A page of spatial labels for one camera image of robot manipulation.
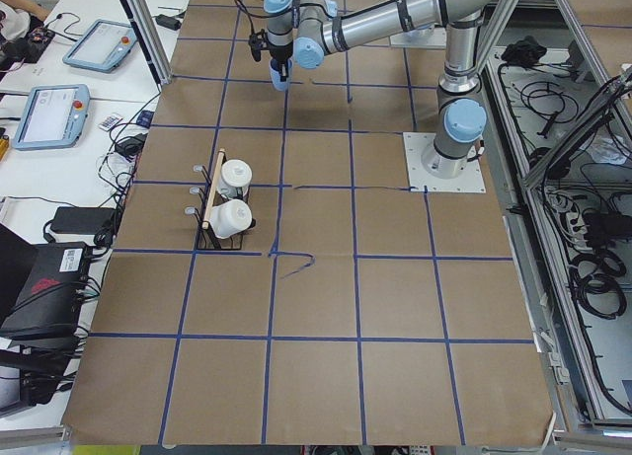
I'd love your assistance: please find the light blue plastic cup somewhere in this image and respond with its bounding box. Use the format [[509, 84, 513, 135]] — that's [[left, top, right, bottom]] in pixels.
[[270, 58, 293, 92]]

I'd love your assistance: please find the white mug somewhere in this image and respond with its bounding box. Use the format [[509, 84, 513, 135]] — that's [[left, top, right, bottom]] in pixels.
[[210, 199, 256, 239], [217, 159, 253, 199]]

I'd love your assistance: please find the lower teach pendant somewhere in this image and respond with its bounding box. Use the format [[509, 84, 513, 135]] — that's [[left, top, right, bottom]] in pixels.
[[11, 84, 90, 150]]

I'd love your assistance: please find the black computer box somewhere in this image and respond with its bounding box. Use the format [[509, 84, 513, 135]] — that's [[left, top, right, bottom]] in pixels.
[[1, 240, 90, 341]]

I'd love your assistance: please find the white mug far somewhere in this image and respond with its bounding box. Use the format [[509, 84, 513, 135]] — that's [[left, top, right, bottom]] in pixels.
[[217, 159, 253, 199]]

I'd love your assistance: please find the black wire cup rack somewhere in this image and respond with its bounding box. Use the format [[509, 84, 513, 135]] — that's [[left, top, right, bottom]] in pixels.
[[198, 159, 256, 249]]

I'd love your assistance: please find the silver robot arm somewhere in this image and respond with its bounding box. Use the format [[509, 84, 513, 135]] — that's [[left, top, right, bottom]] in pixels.
[[248, 0, 491, 110]]

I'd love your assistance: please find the white mug near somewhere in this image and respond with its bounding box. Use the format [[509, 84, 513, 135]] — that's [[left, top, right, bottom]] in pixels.
[[210, 199, 256, 239]]

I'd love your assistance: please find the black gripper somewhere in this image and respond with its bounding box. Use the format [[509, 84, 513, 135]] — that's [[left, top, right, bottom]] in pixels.
[[267, 30, 293, 81]]

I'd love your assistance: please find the teach pendant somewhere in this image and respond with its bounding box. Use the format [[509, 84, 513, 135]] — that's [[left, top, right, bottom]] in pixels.
[[62, 19, 137, 73], [11, 84, 90, 150]]

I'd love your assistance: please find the upper teach pendant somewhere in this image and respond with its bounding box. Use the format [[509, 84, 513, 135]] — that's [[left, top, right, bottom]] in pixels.
[[62, 19, 137, 73]]

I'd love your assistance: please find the black power adapter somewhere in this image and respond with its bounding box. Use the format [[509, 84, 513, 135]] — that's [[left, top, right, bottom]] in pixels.
[[155, 14, 182, 31]]

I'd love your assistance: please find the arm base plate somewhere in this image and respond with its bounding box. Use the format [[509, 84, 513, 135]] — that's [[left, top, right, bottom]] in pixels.
[[403, 132, 486, 193], [389, 27, 446, 50]]

